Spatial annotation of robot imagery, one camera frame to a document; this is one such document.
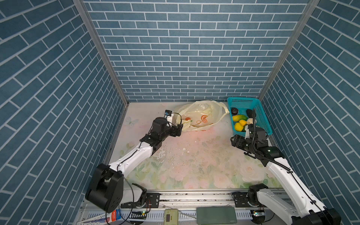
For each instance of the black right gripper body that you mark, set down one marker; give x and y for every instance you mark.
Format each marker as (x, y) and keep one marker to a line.
(243, 143)

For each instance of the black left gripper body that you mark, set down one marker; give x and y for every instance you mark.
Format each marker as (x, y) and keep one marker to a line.
(171, 131)

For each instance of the yellow lemon toy fruit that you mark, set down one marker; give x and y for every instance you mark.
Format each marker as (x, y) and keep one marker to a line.
(238, 127)

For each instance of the yellow printed plastic bag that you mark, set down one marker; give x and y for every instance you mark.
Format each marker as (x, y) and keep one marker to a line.
(200, 115)

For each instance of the yellow green mango toy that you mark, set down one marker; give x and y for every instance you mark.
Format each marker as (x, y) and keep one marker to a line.
(239, 117)

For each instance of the dark brown toy fruit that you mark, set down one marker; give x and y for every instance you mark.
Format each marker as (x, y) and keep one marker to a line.
(249, 113)
(234, 111)

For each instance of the beige toy fruit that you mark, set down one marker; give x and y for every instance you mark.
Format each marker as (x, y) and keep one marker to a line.
(250, 121)

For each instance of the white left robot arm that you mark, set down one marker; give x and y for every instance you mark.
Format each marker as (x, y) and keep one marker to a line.
(109, 188)

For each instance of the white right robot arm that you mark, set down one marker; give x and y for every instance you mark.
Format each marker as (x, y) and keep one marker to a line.
(306, 208)

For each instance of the teal perforated plastic basket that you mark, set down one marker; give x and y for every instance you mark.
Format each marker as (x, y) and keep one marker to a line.
(244, 103)

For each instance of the small yellow-green timer box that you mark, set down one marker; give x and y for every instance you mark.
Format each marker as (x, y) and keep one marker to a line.
(171, 217)

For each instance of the red white blue box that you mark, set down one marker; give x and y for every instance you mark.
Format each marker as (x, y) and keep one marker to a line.
(103, 219)

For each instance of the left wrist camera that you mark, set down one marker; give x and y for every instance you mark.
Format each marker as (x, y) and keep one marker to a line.
(168, 114)

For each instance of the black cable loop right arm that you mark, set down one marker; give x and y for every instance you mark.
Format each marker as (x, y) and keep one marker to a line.
(269, 154)

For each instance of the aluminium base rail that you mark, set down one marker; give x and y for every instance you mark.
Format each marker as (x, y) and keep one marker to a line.
(191, 198)

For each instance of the aluminium corner post right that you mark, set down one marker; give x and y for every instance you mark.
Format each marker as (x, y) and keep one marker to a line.
(308, 11)

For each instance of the aluminium corner post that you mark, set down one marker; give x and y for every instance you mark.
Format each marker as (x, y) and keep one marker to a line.
(308, 11)
(85, 16)

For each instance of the aluminium corner post left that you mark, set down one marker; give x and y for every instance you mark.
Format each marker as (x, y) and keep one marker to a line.
(85, 16)

